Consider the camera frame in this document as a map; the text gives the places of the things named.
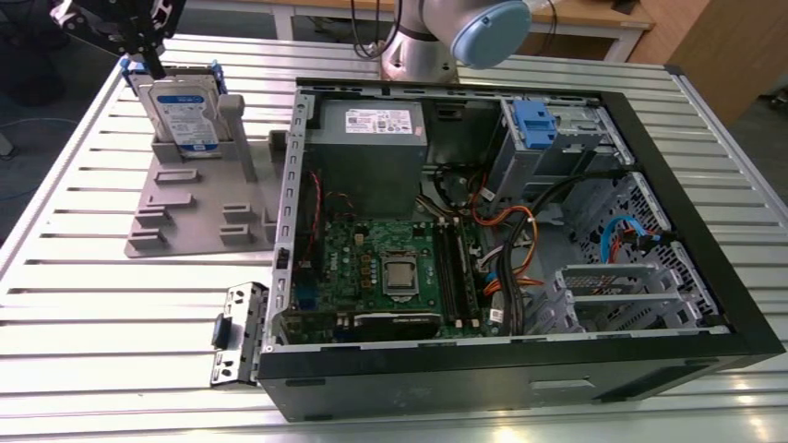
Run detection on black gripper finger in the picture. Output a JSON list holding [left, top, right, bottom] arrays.
[[147, 0, 185, 78], [52, 0, 156, 78]]

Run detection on hard disk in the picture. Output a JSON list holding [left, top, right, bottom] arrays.
[[120, 58, 229, 161]]

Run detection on blue data wire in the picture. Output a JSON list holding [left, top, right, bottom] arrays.
[[600, 214, 672, 265]]

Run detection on orange red power wire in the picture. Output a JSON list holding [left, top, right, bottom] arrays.
[[619, 223, 655, 255]]

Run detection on metal disk bay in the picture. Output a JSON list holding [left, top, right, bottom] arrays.
[[551, 262, 719, 333]]

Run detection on grey parts rack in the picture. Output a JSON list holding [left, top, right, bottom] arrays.
[[121, 94, 291, 259]]

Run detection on grey power supply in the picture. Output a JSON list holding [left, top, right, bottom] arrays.
[[304, 99, 429, 222]]

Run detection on green motherboard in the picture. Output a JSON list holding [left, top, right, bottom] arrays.
[[292, 219, 493, 342]]

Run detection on blue drive latch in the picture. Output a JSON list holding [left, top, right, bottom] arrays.
[[509, 100, 559, 151]]

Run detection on CPU socket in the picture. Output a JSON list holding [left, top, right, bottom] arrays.
[[376, 250, 427, 305]]

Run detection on metal optical drive cage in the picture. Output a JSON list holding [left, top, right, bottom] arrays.
[[489, 96, 635, 204]]

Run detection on silver CPU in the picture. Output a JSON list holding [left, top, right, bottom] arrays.
[[381, 261, 420, 294]]

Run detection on black RAM stick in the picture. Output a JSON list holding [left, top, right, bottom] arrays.
[[451, 216, 485, 328]]

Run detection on black graphics card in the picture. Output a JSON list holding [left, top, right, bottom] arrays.
[[276, 311, 444, 345]]

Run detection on black PC case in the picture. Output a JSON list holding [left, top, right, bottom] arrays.
[[255, 76, 787, 424]]

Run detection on brown wooden cabinet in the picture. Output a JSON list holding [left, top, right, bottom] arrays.
[[631, 0, 788, 126]]

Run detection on metal slot retainer bracket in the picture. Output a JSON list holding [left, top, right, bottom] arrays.
[[208, 280, 272, 388]]

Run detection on wooden desk white frame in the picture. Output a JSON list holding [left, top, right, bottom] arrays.
[[269, 0, 657, 64]]

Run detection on orange wire bundle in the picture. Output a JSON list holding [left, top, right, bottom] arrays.
[[471, 205, 543, 296]]

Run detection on black cable bundle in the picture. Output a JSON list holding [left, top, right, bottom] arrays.
[[495, 168, 623, 336]]

